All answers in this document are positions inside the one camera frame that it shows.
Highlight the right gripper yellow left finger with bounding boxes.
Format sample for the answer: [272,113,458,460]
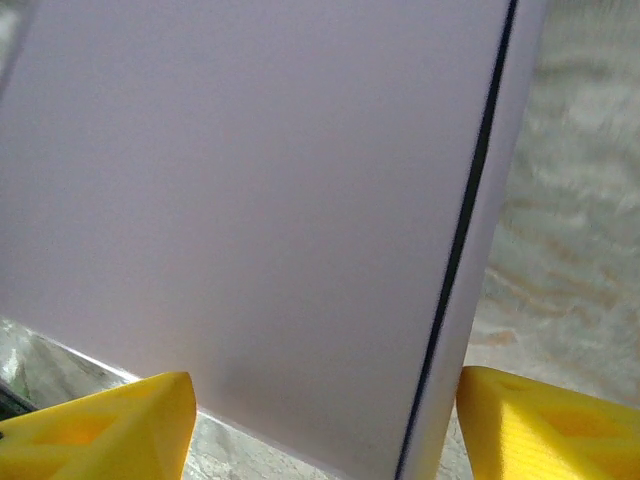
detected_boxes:
[0,370,196,480]

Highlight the white paper box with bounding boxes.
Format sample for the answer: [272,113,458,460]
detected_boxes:
[0,0,549,480]

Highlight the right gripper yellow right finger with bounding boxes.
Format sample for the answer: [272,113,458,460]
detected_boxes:
[458,365,640,480]

